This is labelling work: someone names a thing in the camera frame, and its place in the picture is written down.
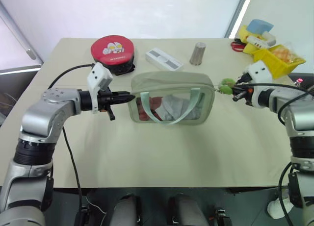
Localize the clear snack bag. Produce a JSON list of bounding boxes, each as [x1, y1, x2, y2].
[[270, 42, 304, 65]]

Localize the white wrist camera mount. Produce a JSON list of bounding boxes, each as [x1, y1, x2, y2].
[[87, 62, 114, 114], [242, 60, 273, 109]]

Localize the blue sponge block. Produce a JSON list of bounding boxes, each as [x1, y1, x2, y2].
[[246, 19, 274, 34]]

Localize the green pouch with clear window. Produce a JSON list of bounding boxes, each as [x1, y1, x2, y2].
[[127, 71, 216, 126]]

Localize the red handled scissors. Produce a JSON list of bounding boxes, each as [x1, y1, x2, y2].
[[230, 38, 247, 53]]

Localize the small white box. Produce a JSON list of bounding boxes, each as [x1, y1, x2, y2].
[[261, 31, 278, 47]]

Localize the green plush keychain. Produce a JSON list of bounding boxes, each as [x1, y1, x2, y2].
[[215, 77, 236, 95]]

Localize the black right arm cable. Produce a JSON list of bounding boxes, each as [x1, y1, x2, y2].
[[235, 81, 314, 226]]

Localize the grey window handle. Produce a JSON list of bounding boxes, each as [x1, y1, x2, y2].
[[25, 47, 37, 61]]

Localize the grey cloth inside pouch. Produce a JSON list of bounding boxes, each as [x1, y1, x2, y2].
[[157, 94, 200, 121]]

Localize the large yellow plastic bin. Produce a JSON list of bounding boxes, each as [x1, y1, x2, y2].
[[252, 45, 307, 79]]

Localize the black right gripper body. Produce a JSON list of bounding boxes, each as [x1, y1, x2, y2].
[[232, 73, 255, 107]]

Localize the white round floor object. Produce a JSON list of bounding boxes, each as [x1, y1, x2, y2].
[[267, 193, 294, 220]]

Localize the red round cartoon case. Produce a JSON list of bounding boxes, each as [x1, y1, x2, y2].
[[90, 34, 136, 76]]

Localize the red item inside pouch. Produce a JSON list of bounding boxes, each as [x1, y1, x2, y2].
[[136, 96, 163, 121]]

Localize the black side table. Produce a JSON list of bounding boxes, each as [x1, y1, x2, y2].
[[286, 72, 314, 90]]

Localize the grey rounded robot leg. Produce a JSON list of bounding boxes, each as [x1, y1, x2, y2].
[[113, 193, 142, 226], [168, 193, 209, 226]]

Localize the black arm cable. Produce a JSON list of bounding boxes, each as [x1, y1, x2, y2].
[[235, 81, 314, 226], [48, 63, 96, 226]]

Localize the small yellow plastic bin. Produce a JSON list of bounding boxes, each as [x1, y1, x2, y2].
[[239, 25, 277, 54]]

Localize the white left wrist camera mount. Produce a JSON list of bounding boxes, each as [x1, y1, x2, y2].
[[87, 62, 114, 114]]

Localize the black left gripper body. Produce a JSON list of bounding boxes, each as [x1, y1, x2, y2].
[[97, 87, 116, 121]]

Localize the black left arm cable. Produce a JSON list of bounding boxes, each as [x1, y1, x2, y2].
[[48, 63, 96, 226]]

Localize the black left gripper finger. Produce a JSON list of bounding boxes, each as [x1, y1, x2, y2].
[[112, 90, 136, 99], [113, 96, 136, 104]]

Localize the white tube with red print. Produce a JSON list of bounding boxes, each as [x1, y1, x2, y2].
[[246, 35, 268, 49]]

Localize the white rectangular box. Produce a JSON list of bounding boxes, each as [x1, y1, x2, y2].
[[145, 47, 184, 72]]

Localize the thin white cable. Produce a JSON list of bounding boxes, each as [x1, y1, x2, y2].
[[85, 195, 106, 216]]

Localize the silver metal cup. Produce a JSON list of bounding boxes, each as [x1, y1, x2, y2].
[[189, 42, 207, 66]]

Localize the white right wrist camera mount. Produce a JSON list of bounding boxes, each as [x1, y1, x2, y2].
[[242, 60, 273, 109]]

